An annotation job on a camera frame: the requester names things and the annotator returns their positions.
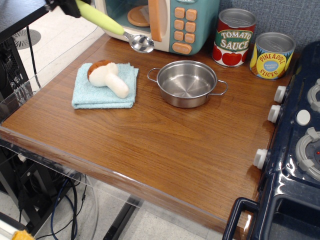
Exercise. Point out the pineapple slices can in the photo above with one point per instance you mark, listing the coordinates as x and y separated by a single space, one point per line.
272 54

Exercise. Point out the dark blue toy stove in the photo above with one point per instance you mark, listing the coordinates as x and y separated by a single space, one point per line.
288 204

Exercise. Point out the yellow object bottom corner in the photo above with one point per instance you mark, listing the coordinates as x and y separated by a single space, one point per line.
22 235

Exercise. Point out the white stove knob upper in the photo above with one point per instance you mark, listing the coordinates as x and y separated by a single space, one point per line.
279 94

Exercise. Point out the tomato sauce can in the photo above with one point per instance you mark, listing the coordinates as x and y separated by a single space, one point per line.
234 33

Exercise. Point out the clear acrylic table guard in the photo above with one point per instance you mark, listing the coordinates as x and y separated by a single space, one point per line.
191 161

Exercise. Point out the black desk at left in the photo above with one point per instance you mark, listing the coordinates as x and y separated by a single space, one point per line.
17 14

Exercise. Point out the white stove knob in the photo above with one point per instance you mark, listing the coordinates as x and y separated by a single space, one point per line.
260 157
274 113
279 94

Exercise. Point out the small steel pot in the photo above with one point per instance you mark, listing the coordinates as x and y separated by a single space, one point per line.
187 84

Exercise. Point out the orange toy plate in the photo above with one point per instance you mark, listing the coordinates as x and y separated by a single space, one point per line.
139 16

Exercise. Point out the white stove knob lower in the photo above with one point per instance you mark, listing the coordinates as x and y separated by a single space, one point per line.
260 157

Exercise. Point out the light blue folded cloth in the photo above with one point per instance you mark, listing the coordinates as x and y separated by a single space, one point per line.
87 96

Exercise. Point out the plush mushroom toy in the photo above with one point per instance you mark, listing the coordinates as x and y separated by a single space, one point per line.
105 73

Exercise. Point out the white stove knob middle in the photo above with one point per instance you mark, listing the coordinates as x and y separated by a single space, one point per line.
274 113

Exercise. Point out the black table leg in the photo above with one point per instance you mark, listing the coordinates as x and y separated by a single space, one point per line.
120 222

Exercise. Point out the green handled metal spoon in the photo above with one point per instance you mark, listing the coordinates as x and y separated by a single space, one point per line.
139 43

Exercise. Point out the toy microwave oven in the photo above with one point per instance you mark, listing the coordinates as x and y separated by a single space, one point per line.
176 26

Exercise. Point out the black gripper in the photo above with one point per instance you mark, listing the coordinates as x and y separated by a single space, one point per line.
69 7

